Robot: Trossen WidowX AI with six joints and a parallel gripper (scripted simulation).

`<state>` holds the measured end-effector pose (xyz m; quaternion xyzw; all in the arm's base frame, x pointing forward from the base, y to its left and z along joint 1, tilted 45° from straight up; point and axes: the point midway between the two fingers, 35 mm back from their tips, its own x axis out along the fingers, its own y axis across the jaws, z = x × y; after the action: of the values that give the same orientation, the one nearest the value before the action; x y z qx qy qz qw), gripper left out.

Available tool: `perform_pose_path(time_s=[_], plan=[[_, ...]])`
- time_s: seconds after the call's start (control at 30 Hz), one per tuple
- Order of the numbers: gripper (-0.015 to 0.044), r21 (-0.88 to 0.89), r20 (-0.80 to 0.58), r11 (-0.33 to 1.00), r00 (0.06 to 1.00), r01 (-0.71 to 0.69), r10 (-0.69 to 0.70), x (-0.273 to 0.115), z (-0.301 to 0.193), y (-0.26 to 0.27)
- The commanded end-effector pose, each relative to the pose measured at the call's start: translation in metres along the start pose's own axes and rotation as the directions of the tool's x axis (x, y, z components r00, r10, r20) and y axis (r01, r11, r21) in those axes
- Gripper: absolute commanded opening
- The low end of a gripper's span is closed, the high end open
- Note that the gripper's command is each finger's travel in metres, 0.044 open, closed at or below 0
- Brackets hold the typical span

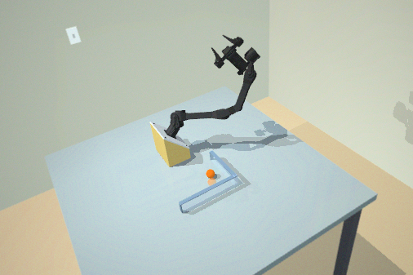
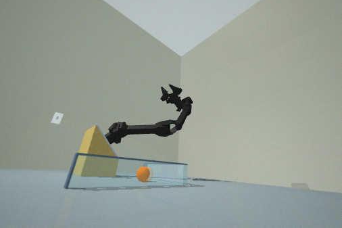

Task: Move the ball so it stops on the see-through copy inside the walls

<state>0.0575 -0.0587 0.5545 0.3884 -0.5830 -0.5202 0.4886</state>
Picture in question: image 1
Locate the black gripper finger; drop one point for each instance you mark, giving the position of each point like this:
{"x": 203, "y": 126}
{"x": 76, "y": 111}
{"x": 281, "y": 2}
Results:
{"x": 217, "y": 57}
{"x": 231, "y": 40}

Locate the low clear wall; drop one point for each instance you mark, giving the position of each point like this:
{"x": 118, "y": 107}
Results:
{"x": 212, "y": 193}

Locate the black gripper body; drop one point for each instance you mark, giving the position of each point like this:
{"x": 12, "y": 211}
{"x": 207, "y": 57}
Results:
{"x": 231, "y": 55}

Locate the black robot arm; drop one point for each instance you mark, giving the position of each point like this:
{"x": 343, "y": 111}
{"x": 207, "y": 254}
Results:
{"x": 178, "y": 117}

